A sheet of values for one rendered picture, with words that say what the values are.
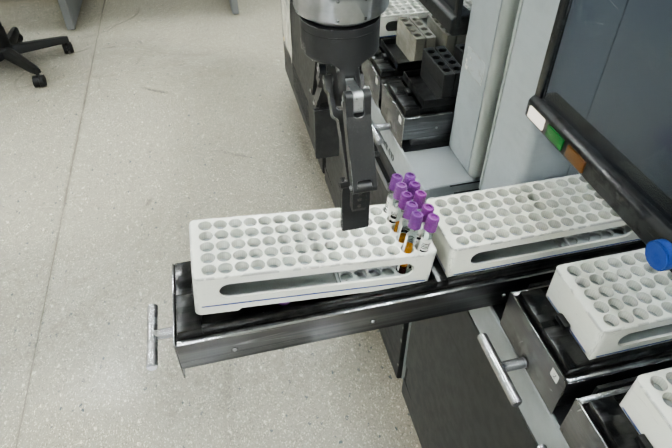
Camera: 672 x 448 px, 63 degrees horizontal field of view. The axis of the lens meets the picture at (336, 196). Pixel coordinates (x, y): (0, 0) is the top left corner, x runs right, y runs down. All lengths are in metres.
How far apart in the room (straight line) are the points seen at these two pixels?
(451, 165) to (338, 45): 0.59
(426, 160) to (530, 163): 0.26
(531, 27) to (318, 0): 0.39
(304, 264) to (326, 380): 0.94
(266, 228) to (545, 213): 0.38
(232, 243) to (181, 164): 1.66
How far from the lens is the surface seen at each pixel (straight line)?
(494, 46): 0.90
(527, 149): 0.84
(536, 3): 0.80
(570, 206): 0.81
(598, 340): 0.69
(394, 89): 1.11
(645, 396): 0.65
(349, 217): 0.58
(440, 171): 1.03
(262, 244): 0.67
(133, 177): 2.32
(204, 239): 0.70
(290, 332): 0.71
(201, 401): 1.60
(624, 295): 0.72
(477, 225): 0.75
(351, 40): 0.51
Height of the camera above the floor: 1.36
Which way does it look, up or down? 41 degrees down
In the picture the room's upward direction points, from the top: straight up
